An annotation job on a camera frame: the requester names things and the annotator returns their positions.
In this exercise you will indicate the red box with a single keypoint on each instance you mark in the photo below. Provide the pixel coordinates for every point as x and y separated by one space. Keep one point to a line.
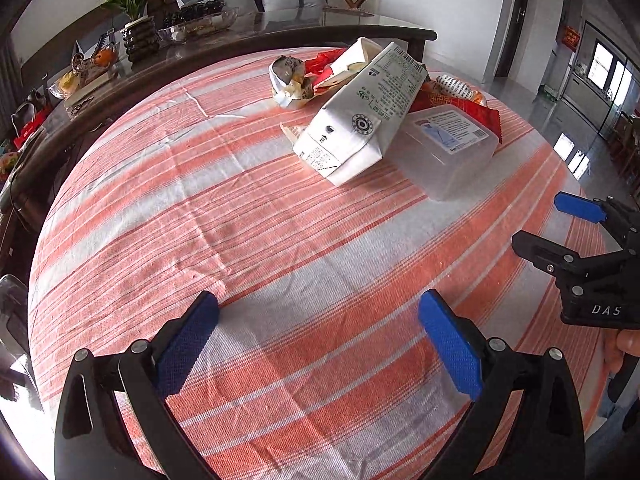
29 131

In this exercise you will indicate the dark door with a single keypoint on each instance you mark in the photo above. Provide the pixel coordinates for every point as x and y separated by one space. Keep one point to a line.
512 20

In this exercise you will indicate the dark wooden coffee table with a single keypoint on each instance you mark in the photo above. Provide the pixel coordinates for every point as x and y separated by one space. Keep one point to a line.
150 67

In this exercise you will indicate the potted green plant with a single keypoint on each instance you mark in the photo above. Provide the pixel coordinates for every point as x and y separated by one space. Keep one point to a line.
135 25

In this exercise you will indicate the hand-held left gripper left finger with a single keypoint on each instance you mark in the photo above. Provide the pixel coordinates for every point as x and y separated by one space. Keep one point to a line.
187 345

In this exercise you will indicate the clear plastic container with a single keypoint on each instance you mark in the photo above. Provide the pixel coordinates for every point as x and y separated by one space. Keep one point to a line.
440 160

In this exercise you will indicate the red plastic bag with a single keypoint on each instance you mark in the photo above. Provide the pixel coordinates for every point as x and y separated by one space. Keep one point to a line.
315 65

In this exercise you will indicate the red wall decoration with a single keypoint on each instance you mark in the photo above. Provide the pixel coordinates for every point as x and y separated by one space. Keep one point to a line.
572 37

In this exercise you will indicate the glass fruit bowl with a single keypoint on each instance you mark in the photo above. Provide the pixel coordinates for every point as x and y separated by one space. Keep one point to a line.
200 22

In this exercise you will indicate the crumpled white paper wrapper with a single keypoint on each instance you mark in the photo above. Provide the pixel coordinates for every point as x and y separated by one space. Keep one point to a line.
287 72

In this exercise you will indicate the white milk carton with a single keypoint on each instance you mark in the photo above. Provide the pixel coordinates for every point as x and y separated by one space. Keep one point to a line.
360 125

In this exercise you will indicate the person's right hand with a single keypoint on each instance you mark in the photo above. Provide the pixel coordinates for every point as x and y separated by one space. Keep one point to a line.
629 342

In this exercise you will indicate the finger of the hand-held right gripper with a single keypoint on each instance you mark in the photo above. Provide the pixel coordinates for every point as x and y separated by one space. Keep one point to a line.
580 207
545 255

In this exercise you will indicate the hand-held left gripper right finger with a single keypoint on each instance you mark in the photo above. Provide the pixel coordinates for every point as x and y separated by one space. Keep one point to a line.
450 345

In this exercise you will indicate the orange and white snack wrapper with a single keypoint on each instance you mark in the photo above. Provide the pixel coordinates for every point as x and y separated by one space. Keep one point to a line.
452 86

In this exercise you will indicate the person's leg in jeans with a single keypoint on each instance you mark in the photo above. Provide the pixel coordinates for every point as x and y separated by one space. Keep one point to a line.
617 450

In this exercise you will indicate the glass window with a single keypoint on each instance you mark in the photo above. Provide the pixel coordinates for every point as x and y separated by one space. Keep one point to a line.
612 72

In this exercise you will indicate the orange striped tablecloth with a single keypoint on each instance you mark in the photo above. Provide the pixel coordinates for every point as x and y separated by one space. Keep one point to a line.
250 235

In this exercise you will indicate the clear plastic chair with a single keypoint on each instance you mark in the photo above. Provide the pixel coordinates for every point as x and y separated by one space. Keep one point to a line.
15 340

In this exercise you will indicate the beige paper scrap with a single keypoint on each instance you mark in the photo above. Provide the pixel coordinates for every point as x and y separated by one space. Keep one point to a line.
289 132

